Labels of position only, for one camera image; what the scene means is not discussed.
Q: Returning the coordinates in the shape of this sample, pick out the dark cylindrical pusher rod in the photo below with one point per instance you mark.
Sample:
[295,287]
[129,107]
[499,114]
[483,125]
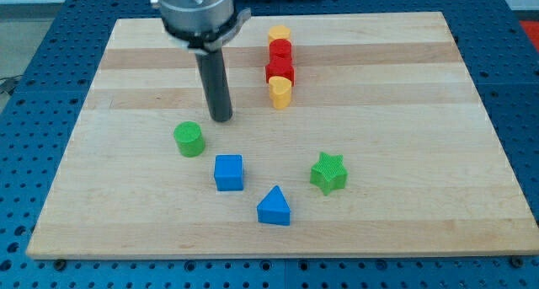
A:
[214,81]

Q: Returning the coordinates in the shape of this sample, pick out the blue cube block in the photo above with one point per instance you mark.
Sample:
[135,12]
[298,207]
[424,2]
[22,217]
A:
[228,172]

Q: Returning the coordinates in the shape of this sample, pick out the red star block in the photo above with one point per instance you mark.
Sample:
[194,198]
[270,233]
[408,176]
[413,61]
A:
[281,67]

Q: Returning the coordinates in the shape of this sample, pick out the yellow heart block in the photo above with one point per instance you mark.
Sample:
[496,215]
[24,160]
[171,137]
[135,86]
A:
[280,92]

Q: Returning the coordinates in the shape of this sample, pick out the green cylinder block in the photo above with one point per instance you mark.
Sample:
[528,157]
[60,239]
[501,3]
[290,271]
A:
[189,139]

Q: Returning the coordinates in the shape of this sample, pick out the red cylinder block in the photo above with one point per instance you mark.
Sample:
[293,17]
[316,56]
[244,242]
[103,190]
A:
[281,48]

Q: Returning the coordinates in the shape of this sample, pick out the yellow hexagon block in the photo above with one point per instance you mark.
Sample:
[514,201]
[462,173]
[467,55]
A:
[278,32]

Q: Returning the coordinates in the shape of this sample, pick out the light wooden board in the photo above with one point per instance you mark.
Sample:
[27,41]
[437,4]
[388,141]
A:
[427,175]

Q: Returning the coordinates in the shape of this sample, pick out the blue triangle block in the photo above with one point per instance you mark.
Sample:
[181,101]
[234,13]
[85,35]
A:
[274,209]

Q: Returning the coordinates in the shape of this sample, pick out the green star block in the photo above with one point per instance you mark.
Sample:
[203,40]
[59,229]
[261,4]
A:
[329,173]

